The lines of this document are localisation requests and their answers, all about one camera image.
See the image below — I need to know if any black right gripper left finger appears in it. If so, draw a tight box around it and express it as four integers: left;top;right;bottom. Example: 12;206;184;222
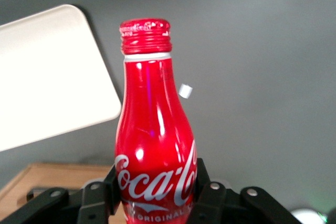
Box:
0;163;123;224

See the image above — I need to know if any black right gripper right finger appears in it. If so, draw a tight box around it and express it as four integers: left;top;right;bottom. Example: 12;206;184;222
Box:
187;157;302;224

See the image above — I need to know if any red coke bottle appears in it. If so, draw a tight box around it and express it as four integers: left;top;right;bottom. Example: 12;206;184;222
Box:
114;18;198;224

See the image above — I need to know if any beige plastic tray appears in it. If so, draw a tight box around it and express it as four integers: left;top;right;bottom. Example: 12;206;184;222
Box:
0;4;123;153

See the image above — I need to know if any wooden drawer cabinet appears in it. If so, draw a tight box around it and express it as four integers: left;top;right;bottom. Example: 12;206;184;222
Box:
0;163;124;224

